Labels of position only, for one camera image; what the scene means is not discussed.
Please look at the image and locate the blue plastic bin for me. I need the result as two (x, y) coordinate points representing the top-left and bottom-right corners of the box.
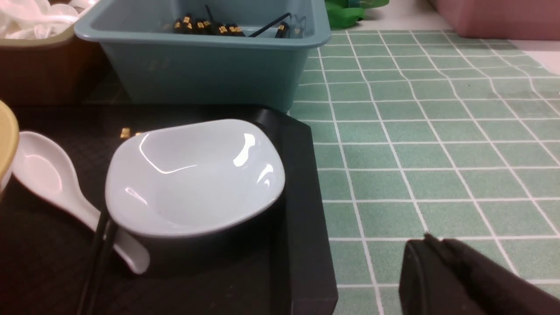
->
(74, 0), (331, 112)

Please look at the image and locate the green checkered table mat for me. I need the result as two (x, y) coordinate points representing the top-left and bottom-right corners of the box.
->
(289, 30), (560, 315)

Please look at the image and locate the white ceramic soup spoon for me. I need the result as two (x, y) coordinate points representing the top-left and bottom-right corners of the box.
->
(12, 131), (154, 274)

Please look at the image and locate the pile of black chopsticks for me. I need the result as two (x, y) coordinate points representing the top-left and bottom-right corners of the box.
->
(171, 4), (292, 39)

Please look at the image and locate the black plastic serving tray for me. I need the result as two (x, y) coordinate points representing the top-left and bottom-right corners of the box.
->
(1, 104), (338, 315)

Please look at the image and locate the black chopstick gold tip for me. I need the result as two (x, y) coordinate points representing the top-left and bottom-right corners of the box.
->
(87, 128), (143, 315)
(77, 210), (110, 315)

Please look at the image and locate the green cloth backdrop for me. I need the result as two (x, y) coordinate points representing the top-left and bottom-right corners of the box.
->
(325, 0), (390, 30)

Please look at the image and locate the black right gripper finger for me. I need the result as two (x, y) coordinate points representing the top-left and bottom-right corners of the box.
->
(399, 233), (560, 315)

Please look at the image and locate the pink plastic bin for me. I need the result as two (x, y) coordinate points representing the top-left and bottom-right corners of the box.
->
(430, 0), (560, 41)

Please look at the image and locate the brown plastic bin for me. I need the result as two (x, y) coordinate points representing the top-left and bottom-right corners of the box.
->
(0, 24), (110, 106)

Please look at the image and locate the pile of white spoons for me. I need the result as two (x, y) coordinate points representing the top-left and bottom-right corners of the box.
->
(0, 0), (98, 40)

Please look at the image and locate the white square sauce dish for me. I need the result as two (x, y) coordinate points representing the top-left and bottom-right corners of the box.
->
(105, 119), (286, 238)

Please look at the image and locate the tan noodle bowl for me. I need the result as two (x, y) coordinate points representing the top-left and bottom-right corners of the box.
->
(0, 101), (19, 199)

